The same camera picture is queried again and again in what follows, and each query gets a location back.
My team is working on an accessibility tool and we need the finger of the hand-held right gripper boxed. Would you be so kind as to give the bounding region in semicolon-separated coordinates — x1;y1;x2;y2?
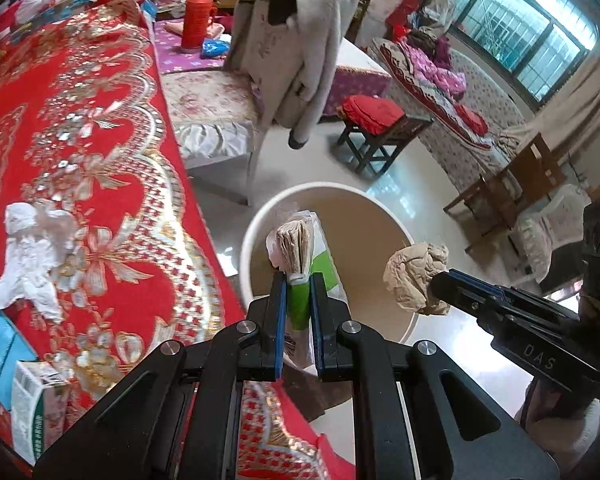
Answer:
447;268;547;312
427;270;512;332

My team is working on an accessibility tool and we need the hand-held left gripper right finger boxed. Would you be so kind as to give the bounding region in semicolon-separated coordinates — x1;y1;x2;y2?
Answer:
309;272;561;480

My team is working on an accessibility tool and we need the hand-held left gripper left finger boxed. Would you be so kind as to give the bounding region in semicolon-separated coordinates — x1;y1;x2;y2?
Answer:
32;272;288;480

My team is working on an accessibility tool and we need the beige paper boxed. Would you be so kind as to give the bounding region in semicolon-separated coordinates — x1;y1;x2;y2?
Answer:
383;242;451;317

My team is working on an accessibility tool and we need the green white carton box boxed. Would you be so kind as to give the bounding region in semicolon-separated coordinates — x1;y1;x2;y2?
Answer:
265;210;348;368
11;360;72;467

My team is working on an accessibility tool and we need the beige round bin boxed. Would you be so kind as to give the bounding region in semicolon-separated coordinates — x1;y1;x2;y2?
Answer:
240;184;417;346

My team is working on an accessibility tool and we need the translucent tissue paper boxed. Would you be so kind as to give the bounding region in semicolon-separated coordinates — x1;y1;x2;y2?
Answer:
34;204;81;263

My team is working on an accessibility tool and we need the white paper towel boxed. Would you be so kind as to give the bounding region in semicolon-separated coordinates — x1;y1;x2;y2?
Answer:
0;201;66;324

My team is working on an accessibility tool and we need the light blue box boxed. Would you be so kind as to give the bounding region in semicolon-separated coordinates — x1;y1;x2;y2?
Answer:
0;297;38;403

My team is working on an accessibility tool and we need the person's right forearm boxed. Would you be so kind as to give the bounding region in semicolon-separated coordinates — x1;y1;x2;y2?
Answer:
517;375;600;466

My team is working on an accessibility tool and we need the white floral armchair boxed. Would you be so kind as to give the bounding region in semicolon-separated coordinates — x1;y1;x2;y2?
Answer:
510;182;593;286

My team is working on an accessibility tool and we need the light wooden chair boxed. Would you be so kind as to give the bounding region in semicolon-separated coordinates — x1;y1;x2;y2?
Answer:
442;132;568;256

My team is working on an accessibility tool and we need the sofa with floral cover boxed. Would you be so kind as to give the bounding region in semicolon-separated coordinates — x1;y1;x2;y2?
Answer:
367;35;531;196

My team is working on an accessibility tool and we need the red pillow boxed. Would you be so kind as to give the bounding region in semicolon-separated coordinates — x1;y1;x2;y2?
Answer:
452;105;488;136

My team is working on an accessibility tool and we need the dark wooden stool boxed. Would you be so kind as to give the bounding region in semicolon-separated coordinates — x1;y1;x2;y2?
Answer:
337;112;436;177

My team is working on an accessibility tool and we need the beige curtain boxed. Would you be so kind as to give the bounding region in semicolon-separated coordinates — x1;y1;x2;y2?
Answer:
495;50;600;161

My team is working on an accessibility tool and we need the red cushion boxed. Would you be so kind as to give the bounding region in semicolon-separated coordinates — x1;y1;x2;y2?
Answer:
341;95;406;136

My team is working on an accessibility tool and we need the pink clothes pile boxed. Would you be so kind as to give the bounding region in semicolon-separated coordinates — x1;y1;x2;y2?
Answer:
402;30;468;101

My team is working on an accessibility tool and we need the low table with purple cloth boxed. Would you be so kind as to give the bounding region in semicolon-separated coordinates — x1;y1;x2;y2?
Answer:
325;35;393;123

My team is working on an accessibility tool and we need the chair with floral seat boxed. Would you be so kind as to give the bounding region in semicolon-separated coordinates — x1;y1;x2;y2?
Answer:
160;0;266;206

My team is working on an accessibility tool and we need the beige fleece coat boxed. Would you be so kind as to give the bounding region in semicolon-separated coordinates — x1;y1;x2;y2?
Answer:
225;0;363;150

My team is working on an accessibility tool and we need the window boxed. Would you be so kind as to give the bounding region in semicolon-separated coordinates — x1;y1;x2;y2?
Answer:
450;0;598;111

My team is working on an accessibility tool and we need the red gold floral tablecloth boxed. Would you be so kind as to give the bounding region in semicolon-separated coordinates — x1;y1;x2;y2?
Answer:
0;0;361;480

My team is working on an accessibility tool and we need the purple floral cloth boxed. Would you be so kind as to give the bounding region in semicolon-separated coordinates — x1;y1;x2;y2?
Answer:
152;20;233;77

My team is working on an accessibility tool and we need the blue plastic bag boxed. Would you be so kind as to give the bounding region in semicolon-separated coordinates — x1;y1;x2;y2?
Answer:
200;37;230;58

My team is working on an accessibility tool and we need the red thermos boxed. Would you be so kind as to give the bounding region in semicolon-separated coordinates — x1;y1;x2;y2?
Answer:
181;0;216;53

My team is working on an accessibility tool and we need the white plastic bag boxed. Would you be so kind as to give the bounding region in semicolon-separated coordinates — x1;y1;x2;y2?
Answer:
15;0;76;26

